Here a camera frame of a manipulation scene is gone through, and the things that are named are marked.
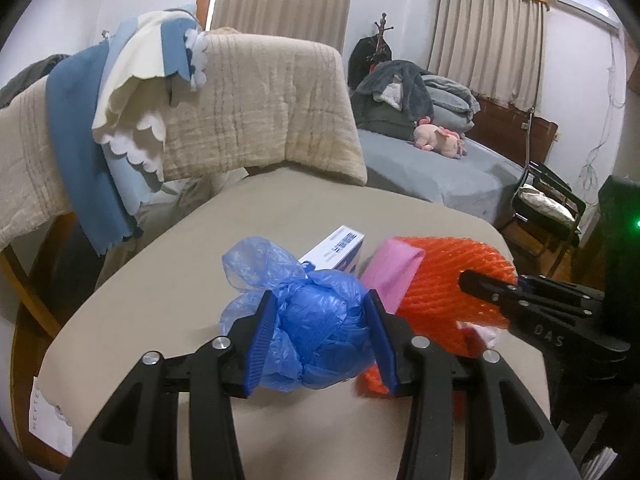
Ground beige striped curtain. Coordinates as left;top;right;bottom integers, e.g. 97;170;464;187
427;0;546;111
210;0;356;53

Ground grey seat cushion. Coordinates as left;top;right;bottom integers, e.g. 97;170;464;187
520;184;576;223

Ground bed with grey sheet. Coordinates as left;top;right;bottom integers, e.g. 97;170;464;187
357;127;533;226

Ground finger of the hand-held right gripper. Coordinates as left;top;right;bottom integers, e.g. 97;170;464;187
459;270;551;329
517;274;607;307

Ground white hanging cables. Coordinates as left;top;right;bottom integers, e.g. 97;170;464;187
580;30;626;196

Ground orange foam net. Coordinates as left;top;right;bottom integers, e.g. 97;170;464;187
356;236;518;401

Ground dark wooden headboard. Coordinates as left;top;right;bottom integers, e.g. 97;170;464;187
470;85;558;168

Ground grey folded duvets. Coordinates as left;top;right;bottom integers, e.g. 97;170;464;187
420;74;481;136

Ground blue plastic bag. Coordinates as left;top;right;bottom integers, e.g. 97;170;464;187
220;236;378;392

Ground dark grey garment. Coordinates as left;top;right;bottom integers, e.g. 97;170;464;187
0;54;73;108

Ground black metal chair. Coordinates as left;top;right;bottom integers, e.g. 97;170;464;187
505;162;588;276

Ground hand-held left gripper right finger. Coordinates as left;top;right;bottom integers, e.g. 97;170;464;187
365;290;576;480

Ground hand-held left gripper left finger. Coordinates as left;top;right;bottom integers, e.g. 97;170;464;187
65;290;278;480

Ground beige tablecloth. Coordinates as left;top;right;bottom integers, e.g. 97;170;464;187
37;167;551;480

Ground blue cream scalloped blanket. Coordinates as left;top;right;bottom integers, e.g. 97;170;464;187
45;5;208;256

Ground white air conditioner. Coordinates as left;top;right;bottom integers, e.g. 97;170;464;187
550;0;621;31

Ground pink paper piece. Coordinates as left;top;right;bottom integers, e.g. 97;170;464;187
360;238;425;311

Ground dark hanging coat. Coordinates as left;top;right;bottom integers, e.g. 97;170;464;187
348;35;391;91

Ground white blue cardboard box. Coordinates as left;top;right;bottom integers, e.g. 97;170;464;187
299;225;365;277

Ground wooden chair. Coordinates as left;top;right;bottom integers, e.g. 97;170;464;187
0;212;76;341

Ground pink plush toy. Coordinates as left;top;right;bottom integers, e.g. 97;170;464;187
412;116;468;158

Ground beige quilt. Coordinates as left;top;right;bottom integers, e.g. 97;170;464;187
0;30;368;251

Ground wooden coat rack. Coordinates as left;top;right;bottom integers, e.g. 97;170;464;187
375;10;394;61

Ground white paper label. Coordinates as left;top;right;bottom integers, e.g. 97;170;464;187
31;375;73;471

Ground dark grey fleece blanket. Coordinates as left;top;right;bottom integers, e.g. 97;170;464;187
351;60;435;128

